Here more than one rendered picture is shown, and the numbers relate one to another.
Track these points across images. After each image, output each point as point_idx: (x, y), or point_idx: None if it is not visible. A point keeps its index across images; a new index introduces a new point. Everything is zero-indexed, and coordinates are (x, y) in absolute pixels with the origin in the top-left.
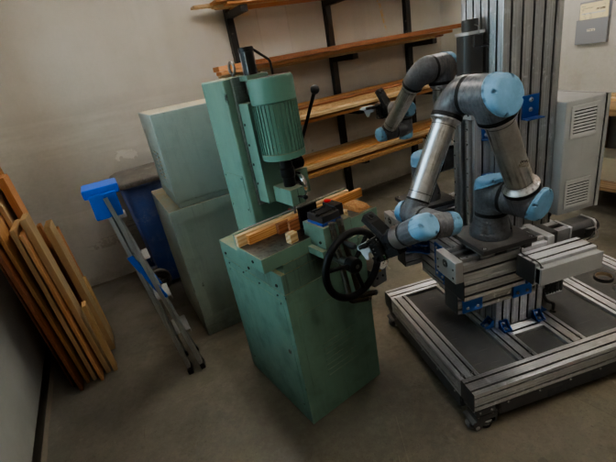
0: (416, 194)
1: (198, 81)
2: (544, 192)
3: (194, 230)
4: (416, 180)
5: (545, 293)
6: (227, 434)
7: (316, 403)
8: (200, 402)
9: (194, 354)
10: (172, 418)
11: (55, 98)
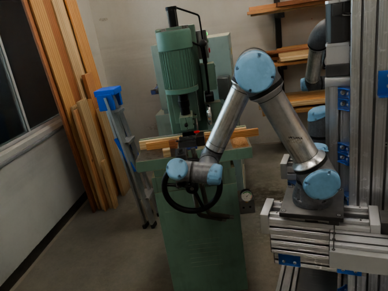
0: (207, 143)
1: (240, 17)
2: (318, 173)
3: (171, 131)
4: (211, 131)
5: None
6: (129, 275)
7: (178, 283)
8: (133, 248)
9: (148, 216)
10: (115, 250)
11: (142, 25)
